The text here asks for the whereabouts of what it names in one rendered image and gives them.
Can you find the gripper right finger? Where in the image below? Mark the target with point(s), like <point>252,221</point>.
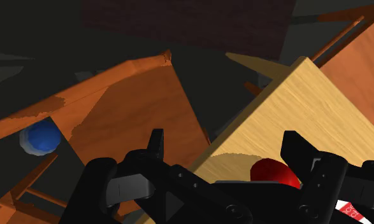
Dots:
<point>325,173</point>

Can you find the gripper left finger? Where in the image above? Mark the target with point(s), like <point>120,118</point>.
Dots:
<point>161,186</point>

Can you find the white red printed package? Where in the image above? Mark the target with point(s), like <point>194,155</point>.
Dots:
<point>349,211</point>

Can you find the red rounded object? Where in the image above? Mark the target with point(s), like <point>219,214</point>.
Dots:
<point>270,172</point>

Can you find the light wooden table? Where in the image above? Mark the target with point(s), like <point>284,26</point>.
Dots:
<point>298,118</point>

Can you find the orange wooden chair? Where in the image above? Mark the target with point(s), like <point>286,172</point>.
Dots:
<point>360,77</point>
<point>137,118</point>

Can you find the blue ball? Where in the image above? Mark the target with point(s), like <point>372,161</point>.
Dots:
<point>40,138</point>

